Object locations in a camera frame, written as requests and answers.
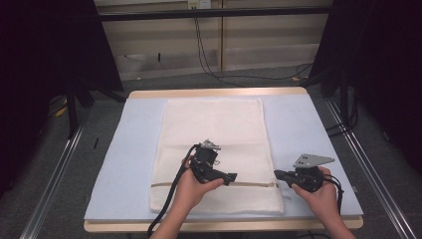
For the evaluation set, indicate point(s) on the black curtain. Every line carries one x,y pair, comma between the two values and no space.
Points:
381,66
40,66

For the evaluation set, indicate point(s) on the person's left hand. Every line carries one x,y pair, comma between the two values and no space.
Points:
190,191

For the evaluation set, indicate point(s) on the light blue table mat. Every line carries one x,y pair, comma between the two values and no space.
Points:
132,149

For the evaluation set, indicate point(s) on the cream towel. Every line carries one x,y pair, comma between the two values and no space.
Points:
215,122

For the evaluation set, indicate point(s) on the person's right hand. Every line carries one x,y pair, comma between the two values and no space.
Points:
323,199

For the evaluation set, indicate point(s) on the black stand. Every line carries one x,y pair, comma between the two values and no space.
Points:
345,99
71,113

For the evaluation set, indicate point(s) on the white wall outlet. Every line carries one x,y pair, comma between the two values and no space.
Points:
199,4

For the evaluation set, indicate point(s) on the wooden table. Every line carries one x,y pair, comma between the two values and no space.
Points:
215,92

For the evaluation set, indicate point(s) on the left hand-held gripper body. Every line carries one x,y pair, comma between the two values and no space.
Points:
205,159

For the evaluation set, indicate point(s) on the black horizontal bar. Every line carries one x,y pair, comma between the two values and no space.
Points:
215,13

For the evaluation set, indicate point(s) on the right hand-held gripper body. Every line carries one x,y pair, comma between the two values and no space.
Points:
307,172

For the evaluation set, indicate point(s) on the metal floor rail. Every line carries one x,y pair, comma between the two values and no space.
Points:
49,186
371,166

